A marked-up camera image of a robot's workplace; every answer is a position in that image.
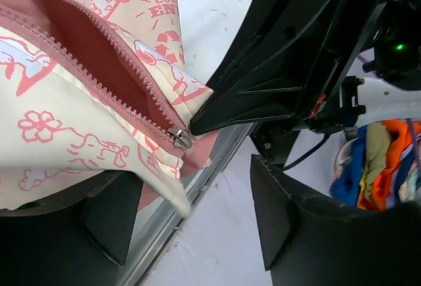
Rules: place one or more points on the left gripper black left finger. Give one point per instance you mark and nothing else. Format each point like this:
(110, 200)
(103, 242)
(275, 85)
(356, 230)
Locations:
(79, 236)

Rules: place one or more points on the pile of colourful clothes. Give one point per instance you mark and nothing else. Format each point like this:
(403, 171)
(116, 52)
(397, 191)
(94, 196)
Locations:
(372, 167)

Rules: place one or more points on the aluminium table edge rail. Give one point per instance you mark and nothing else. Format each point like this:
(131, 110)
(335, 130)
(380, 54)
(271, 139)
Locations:
(155, 224)

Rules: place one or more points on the pink Snoopy zip jacket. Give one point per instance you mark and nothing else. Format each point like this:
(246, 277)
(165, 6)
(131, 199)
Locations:
(95, 85)

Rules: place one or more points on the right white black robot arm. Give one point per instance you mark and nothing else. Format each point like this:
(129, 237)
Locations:
(318, 64)

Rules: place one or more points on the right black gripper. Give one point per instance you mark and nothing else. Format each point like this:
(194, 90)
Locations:
(357, 61)

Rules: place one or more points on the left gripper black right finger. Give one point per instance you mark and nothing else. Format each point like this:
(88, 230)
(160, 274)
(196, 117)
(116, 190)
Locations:
(308, 238)

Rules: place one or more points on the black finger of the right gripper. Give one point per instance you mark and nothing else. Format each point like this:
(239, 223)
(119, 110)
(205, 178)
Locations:
(234, 107)

